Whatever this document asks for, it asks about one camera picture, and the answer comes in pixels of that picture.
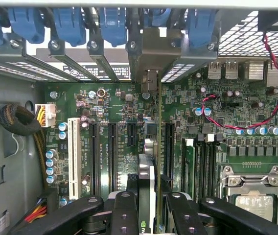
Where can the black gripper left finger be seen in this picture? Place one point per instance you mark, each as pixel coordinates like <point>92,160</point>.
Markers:
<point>125,215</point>

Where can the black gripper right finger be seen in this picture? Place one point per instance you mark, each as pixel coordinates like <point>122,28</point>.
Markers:
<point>183,218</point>

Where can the green RAM stick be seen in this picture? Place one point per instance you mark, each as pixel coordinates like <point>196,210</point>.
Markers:
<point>189,171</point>

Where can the black RAM slot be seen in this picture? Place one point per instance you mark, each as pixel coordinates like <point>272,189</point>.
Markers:
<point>199,171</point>
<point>213,171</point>
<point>206,171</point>

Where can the long black expansion slot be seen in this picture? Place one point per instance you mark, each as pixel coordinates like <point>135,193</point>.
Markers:
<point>112,159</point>
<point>94,159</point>
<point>169,147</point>

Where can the white expansion slot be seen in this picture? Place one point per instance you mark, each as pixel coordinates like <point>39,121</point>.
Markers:
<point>74,159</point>

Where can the metal CPU socket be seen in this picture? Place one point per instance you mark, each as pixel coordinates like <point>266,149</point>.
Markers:
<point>254,186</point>

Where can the short black expansion slot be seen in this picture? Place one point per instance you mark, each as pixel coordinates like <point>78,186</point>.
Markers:
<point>131,134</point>

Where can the green motherboard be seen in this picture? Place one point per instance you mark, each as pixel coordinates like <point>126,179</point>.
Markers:
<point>119,102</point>

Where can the white power connector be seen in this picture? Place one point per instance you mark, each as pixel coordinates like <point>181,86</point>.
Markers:
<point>48,115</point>

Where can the black open PC case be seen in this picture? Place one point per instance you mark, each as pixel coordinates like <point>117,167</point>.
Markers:
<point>6,171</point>

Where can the silver USB port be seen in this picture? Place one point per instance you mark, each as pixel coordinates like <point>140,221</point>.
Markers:
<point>232,71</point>
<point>215,71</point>

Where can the silver slot cover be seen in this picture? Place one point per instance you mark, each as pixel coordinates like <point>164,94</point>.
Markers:
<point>63,55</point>
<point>132,61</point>
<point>19,52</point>
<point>102,58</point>
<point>197,57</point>

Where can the silver ribbed port shield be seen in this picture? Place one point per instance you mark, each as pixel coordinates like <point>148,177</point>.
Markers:
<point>256,71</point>

